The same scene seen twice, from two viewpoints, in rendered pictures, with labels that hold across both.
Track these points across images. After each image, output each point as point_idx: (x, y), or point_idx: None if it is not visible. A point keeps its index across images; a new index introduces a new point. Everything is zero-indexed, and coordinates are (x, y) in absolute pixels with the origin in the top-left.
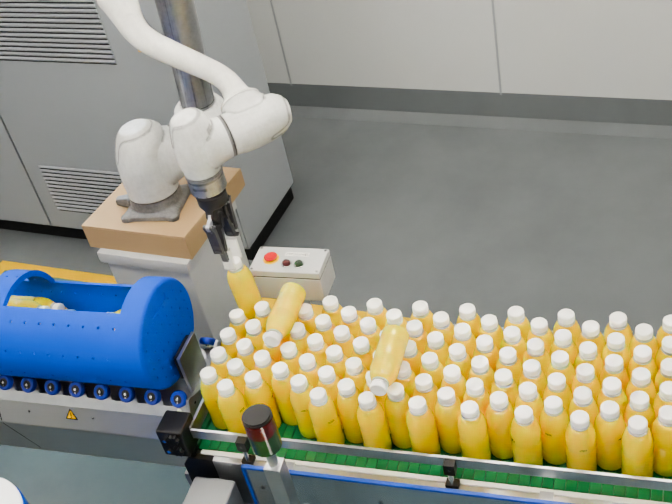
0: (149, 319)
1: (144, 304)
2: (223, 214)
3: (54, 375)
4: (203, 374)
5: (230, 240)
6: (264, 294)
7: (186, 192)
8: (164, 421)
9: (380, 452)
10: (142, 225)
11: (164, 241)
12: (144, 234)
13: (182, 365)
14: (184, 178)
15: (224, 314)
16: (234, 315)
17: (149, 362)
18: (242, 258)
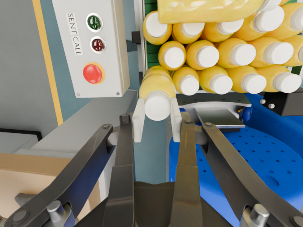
0: (282, 181)
1: (291, 203)
2: (140, 196)
3: None
4: (294, 87)
5: (140, 127)
6: (128, 76)
7: (27, 199)
8: (296, 112)
9: None
10: (81, 215)
11: (91, 191)
12: (90, 209)
13: (240, 120)
14: (11, 204)
15: (103, 123)
16: (193, 87)
17: (284, 150)
18: (61, 128)
